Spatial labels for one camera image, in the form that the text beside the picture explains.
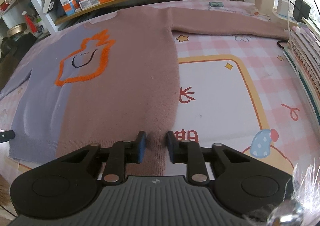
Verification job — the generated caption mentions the pink and purple knit sweater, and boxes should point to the pink and purple knit sweater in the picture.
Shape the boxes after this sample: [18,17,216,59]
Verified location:
[1,6,288,176]

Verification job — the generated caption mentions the brown fabric bundle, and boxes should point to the brown fabric bundle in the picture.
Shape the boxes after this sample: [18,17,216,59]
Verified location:
[0,54,21,90]

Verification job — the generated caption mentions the brass bowl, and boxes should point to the brass bowl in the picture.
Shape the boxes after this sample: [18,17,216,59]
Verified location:
[7,23,27,37]

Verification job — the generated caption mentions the red tassel ornament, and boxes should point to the red tassel ornament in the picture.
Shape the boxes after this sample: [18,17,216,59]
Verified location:
[22,11,37,33]

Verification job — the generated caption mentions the green eraser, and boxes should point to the green eraser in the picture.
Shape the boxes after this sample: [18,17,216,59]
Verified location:
[209,1,224,7]

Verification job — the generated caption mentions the stack of notebooks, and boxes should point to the stack of notebooks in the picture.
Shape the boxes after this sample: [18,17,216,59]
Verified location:
[284,27,319,126]

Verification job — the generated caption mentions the beige pen holder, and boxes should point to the beige pen holder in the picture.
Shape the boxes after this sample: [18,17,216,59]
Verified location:
[255,0,274,16]

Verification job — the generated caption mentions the white power strip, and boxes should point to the white power strip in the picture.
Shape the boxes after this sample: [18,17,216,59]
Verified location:
[270,9,306,27]

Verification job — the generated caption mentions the white power adapter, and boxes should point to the white power adapter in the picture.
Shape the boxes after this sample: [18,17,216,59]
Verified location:
[277,0,290,17]

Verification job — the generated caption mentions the black power adapter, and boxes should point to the black power adapter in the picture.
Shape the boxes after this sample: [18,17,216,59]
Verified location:
[292,0,311,22]

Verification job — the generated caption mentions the white charging cable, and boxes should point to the white charging cable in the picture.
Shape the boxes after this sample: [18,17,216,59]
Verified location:
[283,0,294,41]

